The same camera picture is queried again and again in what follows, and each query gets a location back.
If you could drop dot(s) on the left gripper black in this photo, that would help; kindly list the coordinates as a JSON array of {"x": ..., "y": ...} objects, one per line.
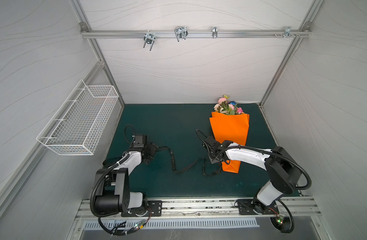
[{"x": 153, "y": 147}]

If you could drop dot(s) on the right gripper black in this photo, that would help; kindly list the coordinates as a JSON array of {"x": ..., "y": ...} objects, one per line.
[{"x": 215, "y": 147}]

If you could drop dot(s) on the orange wrapping paper sheet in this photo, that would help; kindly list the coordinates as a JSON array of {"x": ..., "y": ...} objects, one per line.
[{"x": 233, "y": 128}]

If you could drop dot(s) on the magenta fake rose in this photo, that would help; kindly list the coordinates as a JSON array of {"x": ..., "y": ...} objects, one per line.
[{"x": 239, "y": 111}]

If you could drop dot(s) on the light pink fake rose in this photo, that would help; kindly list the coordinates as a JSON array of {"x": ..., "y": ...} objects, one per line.
[{"x": 224, "y": 101}]

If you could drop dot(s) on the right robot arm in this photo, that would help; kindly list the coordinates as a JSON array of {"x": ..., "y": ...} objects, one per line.
[{"x": 285, "y": 175}]

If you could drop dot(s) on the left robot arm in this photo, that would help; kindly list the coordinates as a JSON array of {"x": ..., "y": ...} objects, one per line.
[{"x": 111, "y": 193}]

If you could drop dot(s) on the green table mat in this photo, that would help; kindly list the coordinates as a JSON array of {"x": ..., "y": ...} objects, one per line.
[{"x": 175, "y": 126}]

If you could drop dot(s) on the metal hook clamp left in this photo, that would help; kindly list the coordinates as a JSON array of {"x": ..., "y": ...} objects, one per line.
[{"x": 149, "y": 39}]

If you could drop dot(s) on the metal hook clamp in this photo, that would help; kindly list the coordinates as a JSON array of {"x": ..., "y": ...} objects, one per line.
[
  {"x": 181, "y": 33},
  {"x": 149, "y": 39}
]

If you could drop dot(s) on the metal hook clamp middle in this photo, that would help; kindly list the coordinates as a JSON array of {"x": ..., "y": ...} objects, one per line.
[{"x": 181, "y": 33}]

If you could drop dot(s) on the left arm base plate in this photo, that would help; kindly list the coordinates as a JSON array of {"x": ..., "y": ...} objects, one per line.
[{"x": 147, "y": 209}]

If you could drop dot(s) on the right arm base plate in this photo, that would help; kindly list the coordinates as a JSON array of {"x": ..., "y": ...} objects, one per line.
[{"x": 255, "y": 207}]

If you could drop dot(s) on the white slotted cable duct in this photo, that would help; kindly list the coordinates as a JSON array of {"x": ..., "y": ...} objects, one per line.
[{"x": 159, "y": 224}]

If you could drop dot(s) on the white wire basket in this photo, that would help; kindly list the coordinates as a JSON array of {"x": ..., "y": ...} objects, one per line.
[{"x": 77, "y": 126}]

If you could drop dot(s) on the aluminium front rail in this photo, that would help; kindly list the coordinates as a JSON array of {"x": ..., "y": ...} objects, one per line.
[{"x": 185, "y": 208}]

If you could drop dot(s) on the metal ring clamp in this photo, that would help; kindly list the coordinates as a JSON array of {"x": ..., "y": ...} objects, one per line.
[{"x": 214, "y": 32}]

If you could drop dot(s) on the aluminium crossbar rail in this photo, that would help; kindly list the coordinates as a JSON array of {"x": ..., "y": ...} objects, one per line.
[{"x": 192, "y": 34}]

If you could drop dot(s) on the metal bracket clamp right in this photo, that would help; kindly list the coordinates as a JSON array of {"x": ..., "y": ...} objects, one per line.
[{"x": 287, "y": 34}]

